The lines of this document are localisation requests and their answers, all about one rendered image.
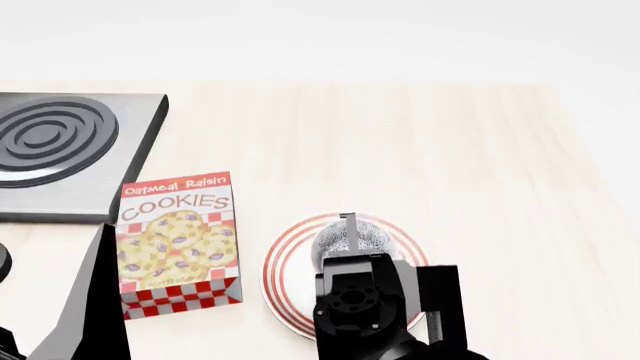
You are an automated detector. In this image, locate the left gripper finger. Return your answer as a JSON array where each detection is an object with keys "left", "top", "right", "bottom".
[{"left": 27, "top": 222, "right": 133, "bottom": 360}]

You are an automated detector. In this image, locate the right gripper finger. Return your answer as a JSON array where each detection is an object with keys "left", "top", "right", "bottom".
[
  {"left": 339, "top": 211, "right": 359, "bottom": 258},
  {"left": 416, "top": 264, "right": 469, "bottom": 350}
]

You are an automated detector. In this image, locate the black speckled bowl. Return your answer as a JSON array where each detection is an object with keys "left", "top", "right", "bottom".
[{"left": 311, "top": 218, "right": 395, "bottom": 272}]

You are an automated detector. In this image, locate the white plate with red rings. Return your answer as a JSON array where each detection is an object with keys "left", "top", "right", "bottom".
[{"left": 259, "top": 211, "right": 432, "bottom": 337}]

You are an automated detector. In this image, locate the oatmeal raisin cookies box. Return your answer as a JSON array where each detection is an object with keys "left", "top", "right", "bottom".
[{"left": 114, "top": 171, "right": 245, "bottom": 321}]

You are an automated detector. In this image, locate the grey metal stove slab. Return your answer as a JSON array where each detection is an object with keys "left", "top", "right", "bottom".
[{"left": 0, "top": 91, "right": 170, "bottom": 225}]

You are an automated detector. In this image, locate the black concentric ring burner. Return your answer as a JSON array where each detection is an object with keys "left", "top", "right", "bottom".
[{"left": 0, "top": 96, "right": 121, "bottom": 189}]

